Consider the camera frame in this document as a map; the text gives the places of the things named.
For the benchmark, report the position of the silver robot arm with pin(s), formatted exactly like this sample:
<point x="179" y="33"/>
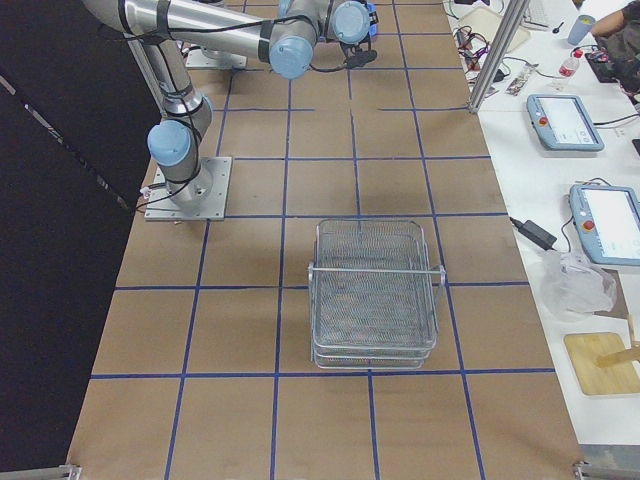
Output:
<point x="154" y="30"/>
<point x="344" y="21"/>

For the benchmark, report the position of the black power adapter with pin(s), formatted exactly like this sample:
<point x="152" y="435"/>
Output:
<point x="536" y="234"/>

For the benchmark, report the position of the clear plastic bag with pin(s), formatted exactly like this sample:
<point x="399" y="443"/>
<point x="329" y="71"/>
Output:
<point x="572" y="283"/>

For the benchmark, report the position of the far teach pendant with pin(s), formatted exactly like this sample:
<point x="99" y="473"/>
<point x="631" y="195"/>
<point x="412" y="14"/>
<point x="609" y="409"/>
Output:
<point x="562" y="123"/>

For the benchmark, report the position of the teach pendant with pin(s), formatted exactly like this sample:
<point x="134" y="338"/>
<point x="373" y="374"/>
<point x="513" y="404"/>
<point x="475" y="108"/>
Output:
<point x="562" y="123"/>
<point x="607" y="223"/>

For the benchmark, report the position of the wooden cutting board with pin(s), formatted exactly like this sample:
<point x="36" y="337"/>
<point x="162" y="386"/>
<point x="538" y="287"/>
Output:
<point x="603" y="364"/>

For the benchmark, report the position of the near teach pendant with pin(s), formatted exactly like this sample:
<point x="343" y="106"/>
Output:
<point x="607" y="223"/>

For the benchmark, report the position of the red capped bottle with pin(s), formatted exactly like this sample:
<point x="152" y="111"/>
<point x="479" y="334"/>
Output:
<point x="570" y="65"/>

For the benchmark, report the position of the blue cup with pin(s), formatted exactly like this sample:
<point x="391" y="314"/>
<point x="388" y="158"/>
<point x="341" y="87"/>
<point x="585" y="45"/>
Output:
<point x="581" y="27"/>

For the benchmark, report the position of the wire mesh shelf basket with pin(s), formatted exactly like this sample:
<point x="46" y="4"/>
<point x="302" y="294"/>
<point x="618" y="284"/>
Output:
<point x="371" y="298"/>

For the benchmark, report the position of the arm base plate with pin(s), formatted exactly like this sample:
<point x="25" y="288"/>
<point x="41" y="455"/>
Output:
<point x="207" y="59"/>
<point x="203" y="198"/>

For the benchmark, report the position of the aluminium frame post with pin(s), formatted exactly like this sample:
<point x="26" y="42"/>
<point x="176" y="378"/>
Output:
<point x="507" y="34"/>

